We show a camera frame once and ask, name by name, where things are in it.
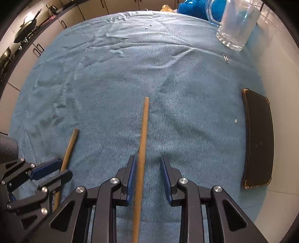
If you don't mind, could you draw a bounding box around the yellow packet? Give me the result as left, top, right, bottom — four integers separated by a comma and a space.
161, 4, 178, 13

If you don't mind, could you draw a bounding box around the blue towel cloth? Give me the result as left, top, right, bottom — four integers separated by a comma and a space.
8, 10, 271, 243

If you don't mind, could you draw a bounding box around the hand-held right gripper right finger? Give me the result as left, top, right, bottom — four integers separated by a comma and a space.
161, 155, 269, 243

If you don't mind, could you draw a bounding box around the single wooden chopstick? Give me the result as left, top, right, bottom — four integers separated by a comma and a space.
131, 97, 150, 243
53, 128, 80, 212

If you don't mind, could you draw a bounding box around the blue plastic bag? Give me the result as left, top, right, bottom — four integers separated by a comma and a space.
176, 0, 225, 22

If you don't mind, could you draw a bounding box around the black frying pan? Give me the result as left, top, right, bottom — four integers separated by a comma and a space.
0, 47, 12, 68

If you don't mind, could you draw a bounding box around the clear glass mug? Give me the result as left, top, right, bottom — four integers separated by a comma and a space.
206, 0, 261, 52

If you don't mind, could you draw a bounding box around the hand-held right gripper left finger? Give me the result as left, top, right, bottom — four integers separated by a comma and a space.
22, 155, 137, 243

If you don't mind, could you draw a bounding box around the black wok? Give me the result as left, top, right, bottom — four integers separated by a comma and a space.
13, 9, 42, 44

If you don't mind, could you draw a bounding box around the phone in dark case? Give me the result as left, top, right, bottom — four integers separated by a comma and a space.
241, 88, 274, 190

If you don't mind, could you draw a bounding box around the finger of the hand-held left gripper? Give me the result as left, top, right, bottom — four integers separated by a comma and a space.
0, 158, 63, 185
6, 169, 73, 231

